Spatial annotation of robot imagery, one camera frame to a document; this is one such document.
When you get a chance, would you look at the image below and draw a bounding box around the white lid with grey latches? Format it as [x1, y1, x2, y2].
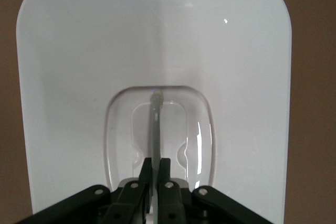
[15, 0, 293, 224]

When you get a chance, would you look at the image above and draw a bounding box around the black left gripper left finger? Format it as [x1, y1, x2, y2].
[101, 157, 153, 224]

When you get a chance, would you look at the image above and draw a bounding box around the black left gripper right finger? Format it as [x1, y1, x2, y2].
[157, 157, 187, 224]

